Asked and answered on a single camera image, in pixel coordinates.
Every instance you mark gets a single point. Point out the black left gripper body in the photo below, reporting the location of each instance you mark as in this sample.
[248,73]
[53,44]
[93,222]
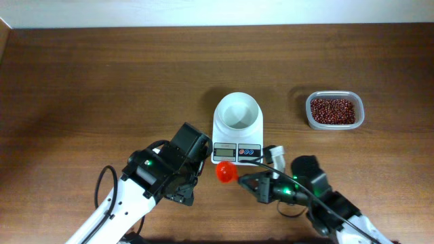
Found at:
[190,172]

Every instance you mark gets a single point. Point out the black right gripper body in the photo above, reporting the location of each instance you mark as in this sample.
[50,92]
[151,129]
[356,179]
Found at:
[265,188]

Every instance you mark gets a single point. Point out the red measuring scoop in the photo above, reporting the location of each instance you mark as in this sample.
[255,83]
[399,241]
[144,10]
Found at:
[227,172]

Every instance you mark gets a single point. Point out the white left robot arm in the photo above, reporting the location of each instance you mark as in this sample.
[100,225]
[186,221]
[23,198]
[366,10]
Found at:
[166,169]

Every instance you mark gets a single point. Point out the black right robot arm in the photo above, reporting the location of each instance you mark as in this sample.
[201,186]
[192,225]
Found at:
[331,214]

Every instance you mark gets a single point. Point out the white digital kitchen scale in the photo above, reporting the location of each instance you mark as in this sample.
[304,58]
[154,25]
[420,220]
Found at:
[236,145]

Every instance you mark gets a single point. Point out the white bowl on scale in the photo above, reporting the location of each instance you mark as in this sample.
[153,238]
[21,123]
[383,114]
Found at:
[238,111]

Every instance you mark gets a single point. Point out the clear plastic bean container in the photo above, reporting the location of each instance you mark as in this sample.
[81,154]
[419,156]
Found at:
[347,95]

